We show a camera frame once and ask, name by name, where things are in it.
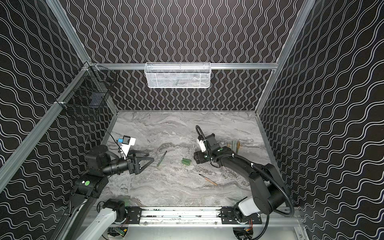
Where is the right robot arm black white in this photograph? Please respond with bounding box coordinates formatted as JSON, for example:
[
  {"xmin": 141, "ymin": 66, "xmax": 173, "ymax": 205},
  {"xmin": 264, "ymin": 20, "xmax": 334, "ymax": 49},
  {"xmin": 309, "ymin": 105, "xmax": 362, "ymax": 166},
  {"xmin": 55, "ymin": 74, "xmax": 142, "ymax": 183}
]
[{"xmin": 194, "ymin": 140, "xmax": 295, "ymax": 223}]

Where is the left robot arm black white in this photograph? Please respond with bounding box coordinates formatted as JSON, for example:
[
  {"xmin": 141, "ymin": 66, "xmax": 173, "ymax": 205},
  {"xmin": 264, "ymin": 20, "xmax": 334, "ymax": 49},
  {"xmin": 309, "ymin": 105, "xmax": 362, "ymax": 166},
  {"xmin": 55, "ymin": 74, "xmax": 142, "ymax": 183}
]
[{"xmin": 54, "ymin": 145, "xmax": 154, "ymax": 240}]

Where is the green pen cap upper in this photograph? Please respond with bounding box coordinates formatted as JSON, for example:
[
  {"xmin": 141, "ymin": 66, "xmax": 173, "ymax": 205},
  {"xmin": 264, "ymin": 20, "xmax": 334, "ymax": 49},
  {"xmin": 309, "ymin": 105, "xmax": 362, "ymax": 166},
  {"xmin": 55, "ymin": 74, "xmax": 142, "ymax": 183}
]
[{"xmin": 182, "ymin": 158, "xmax": 192, "ymax": 164}]

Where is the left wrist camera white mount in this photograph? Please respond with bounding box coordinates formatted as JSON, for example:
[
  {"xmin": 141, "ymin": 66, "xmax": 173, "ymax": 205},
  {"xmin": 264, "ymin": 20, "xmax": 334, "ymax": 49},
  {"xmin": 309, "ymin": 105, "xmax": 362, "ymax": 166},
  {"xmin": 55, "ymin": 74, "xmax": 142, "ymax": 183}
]
[{"xmin": 118, "ymin": 135, "xmax": 136, "ymax": 160}]

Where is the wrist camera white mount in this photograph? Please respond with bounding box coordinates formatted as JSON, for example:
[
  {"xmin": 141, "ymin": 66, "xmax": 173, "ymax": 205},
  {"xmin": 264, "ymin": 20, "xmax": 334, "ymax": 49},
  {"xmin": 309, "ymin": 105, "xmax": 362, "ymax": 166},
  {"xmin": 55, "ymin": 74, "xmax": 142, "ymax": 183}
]
[
  {"xmin": 198, "ymin": 140, "xmax": 207, "ymax": 153},
  {"xmin": 118, "ymin": 135, "xmax": 136, "ymax": 160}
]

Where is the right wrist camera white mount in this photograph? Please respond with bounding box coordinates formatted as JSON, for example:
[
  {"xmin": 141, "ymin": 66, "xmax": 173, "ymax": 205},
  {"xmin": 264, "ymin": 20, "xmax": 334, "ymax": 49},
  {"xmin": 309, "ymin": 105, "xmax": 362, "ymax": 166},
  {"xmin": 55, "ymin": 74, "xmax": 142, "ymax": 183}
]
[{"xmin": 198, "ymin": 140, "xmax": 207, "ymax": 153}]

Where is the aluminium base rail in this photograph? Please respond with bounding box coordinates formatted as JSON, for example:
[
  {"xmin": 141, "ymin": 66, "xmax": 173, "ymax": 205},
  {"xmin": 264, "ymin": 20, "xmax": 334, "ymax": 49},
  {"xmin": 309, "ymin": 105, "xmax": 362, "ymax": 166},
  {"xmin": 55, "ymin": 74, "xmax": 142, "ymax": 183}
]
[{"xmin": 68, "ymin": 205, "xmax": 304, "ymax": 229}]

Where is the black wire basket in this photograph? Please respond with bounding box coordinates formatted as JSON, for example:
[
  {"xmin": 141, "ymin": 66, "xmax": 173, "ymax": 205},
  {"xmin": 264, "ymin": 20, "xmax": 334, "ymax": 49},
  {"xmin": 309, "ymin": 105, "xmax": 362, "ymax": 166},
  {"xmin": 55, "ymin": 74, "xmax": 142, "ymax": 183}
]
[{"xmin": 60, "ymin": 66, "xmax": 117, "ymax": 122}]

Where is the white wire mesh basket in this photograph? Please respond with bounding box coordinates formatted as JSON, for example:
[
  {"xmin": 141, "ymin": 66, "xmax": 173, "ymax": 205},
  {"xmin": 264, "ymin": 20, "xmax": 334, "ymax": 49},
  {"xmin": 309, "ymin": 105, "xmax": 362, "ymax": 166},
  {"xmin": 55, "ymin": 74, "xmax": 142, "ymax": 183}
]
[{"xmin": 144, "ymin": 62, "xmax": 212, "ymax": 89}]

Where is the aluminium back horizontal rail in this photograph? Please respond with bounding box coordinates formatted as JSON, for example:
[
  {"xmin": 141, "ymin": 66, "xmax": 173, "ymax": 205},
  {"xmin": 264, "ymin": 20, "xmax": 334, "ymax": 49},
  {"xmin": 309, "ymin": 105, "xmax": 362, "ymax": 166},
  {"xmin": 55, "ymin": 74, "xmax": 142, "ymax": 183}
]
[{"xmin": 92, "ymin": 63, "xmax": 278, "ymax": 71}]

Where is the aluminium horizontal rail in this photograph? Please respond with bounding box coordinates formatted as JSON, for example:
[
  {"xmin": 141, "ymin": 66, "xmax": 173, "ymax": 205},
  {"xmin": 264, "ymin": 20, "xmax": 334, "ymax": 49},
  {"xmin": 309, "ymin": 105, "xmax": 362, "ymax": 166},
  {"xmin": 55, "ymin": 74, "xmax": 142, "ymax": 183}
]
[
  {"xmin": 92, "ymin": 63, "xmax": 278, "ymax": 71},
  {"xmin": 0, "ymin": 67, "xmax": 91, "ymax": 193}
]

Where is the aluminium left horizontal rail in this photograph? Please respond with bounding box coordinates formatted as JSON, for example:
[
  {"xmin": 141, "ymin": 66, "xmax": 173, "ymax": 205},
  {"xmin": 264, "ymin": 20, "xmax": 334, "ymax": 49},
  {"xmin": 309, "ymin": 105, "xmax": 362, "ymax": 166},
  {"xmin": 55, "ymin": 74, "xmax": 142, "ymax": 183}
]
[{"xmin": 0, "ymin": 67, "xmax": 91, "ymax": 193}]

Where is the aluminium corner frame post left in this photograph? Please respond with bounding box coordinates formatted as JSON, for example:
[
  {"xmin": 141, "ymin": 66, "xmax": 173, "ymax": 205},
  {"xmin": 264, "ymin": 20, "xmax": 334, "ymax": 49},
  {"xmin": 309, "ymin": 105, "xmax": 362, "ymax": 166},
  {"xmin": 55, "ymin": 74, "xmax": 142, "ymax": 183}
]
[{"xmin": 46, "ymin": 0, "xmax": 91, "ymax": 64}]

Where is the aluminium corner frame post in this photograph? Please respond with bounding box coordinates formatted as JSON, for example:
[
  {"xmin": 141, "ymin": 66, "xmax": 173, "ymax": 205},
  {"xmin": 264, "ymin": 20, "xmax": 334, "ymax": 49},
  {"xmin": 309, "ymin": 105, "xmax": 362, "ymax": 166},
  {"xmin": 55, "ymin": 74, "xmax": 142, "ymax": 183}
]
[
  {"xmin": 46, "ymin": 0, "xmax": 91, "ymax": 64},
  {"xmin": 255, "ymin": 0, "xmax": 316, "ymax": 116}
]

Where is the aluminium corner frame post right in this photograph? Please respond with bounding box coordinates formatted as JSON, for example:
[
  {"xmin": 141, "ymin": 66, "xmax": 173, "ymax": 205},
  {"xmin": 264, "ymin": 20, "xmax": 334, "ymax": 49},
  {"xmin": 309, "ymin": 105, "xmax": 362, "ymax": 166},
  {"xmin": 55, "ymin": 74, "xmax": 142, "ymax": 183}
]
[{"xmin": 255, "ymin": 0, "xmax": 316, "ymax": 116}]

